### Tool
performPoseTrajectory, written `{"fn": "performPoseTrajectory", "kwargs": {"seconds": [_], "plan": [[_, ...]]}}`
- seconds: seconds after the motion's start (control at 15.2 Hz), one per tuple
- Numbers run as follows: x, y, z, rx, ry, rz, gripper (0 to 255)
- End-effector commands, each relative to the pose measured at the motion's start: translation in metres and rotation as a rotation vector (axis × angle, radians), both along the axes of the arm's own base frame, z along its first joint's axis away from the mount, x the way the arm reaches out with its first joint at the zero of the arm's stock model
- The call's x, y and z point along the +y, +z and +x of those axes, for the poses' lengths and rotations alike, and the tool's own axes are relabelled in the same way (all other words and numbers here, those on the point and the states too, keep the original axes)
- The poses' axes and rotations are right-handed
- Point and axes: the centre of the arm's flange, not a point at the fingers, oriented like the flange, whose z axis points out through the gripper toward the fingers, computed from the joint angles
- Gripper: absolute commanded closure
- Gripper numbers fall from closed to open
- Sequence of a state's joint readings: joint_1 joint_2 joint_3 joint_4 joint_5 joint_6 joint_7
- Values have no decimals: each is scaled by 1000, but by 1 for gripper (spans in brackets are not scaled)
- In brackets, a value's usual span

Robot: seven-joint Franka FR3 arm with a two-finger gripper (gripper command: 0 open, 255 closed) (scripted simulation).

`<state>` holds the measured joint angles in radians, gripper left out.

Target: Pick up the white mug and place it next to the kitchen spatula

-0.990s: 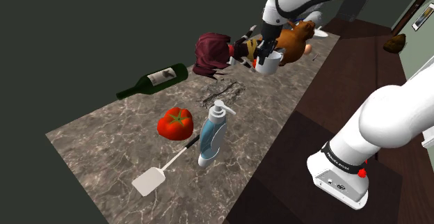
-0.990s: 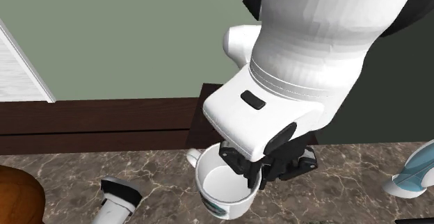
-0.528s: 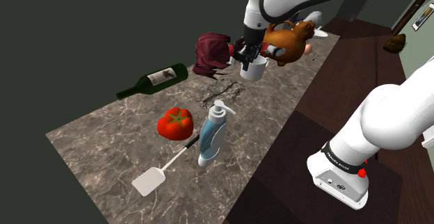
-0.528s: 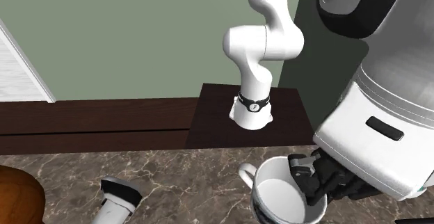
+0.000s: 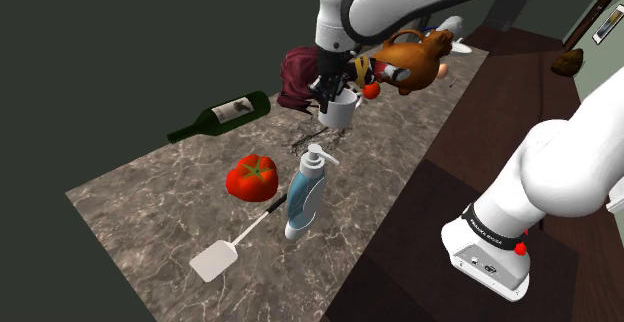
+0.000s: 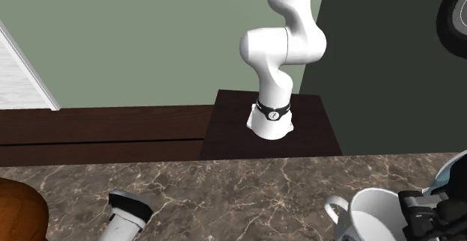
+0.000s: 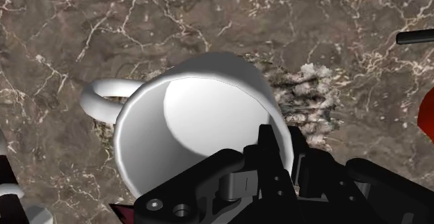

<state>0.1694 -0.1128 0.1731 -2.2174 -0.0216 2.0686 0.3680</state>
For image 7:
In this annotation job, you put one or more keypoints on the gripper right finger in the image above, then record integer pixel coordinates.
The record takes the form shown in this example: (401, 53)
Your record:
(373, 189)

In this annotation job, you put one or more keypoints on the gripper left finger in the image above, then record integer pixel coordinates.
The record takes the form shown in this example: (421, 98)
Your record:
(203, 182)

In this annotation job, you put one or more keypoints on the white mug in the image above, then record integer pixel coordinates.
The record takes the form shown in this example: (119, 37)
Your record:
(203, 114)

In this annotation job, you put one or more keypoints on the dark red pointed object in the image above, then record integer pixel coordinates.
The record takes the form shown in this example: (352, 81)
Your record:
(123, 213)

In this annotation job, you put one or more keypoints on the red round object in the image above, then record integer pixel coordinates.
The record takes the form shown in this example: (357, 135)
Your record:
(428, 113)

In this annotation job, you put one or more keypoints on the black rod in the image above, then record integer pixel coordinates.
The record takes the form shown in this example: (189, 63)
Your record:
(415, 36)

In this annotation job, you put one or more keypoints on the grey rounded object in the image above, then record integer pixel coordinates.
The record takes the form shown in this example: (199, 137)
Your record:
(39, 216)

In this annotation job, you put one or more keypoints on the black object with white bands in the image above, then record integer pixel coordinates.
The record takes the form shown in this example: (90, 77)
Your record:
(8, 206)

